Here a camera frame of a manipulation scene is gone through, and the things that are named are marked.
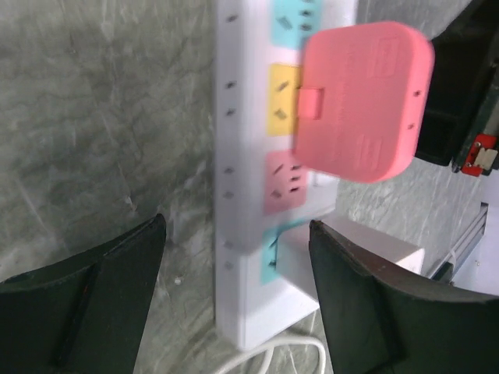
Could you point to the white cube plug adapter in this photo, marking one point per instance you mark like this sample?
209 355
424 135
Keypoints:
352 240

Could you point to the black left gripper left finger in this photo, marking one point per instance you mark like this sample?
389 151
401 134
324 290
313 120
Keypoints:
87 313

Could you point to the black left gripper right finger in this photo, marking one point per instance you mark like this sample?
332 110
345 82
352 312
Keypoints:
385 319

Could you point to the white multicolour power strip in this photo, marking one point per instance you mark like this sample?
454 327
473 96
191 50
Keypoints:
259 189

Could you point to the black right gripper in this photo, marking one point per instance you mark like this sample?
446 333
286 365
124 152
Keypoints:
463 94

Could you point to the pink plug adapter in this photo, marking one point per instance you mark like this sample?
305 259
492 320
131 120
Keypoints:
362 99

